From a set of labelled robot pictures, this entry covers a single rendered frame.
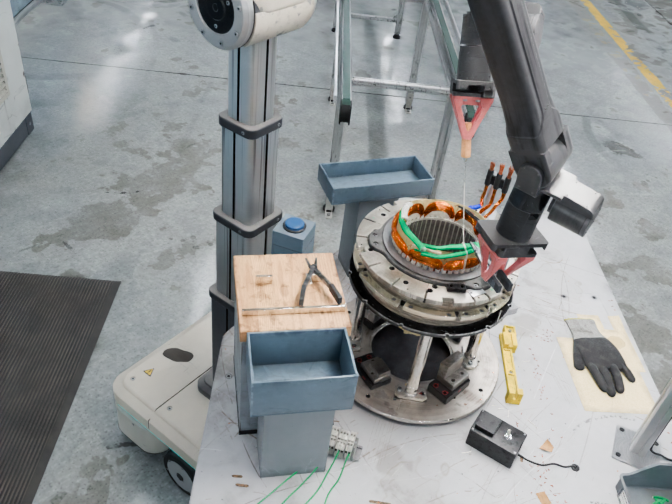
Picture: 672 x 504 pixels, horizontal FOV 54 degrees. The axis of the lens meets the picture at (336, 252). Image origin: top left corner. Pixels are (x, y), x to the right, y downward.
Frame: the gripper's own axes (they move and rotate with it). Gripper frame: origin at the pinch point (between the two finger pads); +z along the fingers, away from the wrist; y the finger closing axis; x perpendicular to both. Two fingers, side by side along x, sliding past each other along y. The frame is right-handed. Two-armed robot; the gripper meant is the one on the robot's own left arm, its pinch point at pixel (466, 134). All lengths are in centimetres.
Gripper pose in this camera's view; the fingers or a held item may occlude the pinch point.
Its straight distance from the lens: 118.0
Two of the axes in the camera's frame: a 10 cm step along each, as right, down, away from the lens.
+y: 0.7, -3.0, 9.5
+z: -0.6, 9.5, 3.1
